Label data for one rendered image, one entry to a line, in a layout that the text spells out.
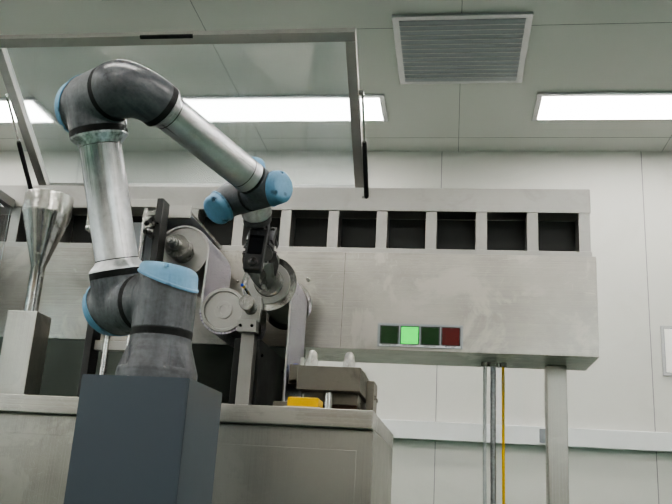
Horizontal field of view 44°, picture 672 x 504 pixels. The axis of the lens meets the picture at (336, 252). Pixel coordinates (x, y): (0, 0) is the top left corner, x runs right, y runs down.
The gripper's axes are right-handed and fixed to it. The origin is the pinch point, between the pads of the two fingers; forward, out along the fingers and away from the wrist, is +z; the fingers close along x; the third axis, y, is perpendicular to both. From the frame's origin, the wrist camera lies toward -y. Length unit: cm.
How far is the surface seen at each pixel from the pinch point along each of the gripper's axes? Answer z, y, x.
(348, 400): 22.5, -17.4, -22.9
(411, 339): 32, 19, -37
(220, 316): 8.0, -2.9, 12.1
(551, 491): 70, -2, -78
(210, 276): 3.5, 9.0, 17.3
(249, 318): 6.0, -5.9, 3.4
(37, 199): -11, 26, 72
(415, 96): 51, 247, -27
